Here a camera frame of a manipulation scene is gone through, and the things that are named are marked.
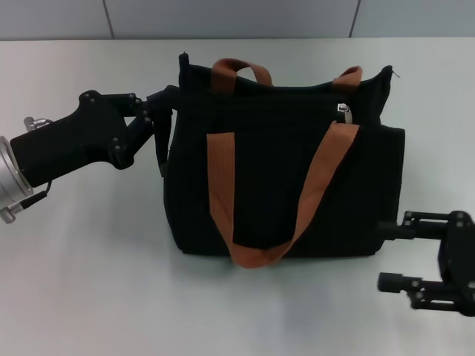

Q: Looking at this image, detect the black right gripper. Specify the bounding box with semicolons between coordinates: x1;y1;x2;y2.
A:
377;210;475;316

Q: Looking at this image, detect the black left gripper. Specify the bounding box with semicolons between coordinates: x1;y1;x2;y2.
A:
10;85;179;188

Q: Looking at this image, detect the black tote bag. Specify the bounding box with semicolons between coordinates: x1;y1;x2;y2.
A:
163;51;405;268

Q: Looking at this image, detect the silver zipper pull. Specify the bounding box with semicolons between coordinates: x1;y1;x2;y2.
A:
335;102;356;125

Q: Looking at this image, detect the left gripper cable, metal plug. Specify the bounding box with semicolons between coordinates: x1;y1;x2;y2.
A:
14;116;56;212

